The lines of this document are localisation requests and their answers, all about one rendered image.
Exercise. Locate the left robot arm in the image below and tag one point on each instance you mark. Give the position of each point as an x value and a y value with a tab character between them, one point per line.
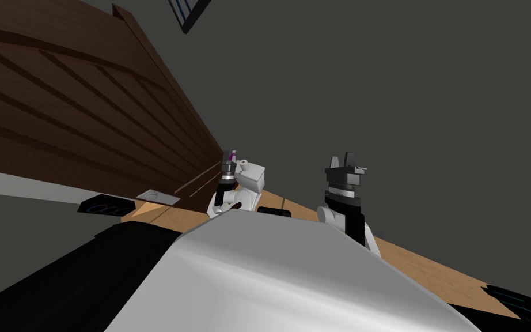
250	180

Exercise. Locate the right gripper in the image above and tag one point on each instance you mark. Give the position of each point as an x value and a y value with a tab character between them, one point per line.
341	176

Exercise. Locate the grey sink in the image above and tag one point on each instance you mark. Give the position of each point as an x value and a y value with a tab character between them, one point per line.
158	197

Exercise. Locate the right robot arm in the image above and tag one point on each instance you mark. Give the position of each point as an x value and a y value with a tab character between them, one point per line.
354	216

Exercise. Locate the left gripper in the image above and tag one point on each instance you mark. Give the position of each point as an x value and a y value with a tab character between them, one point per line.
228	165

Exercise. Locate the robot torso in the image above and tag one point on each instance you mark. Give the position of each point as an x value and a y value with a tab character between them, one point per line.
265	276

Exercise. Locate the black cooktop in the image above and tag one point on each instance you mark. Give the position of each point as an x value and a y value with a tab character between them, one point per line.
106	206

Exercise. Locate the brown wooden cabinet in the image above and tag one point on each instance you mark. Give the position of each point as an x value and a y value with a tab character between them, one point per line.
72	101

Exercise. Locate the dark framed window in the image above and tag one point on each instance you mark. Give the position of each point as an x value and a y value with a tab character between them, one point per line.
187	13

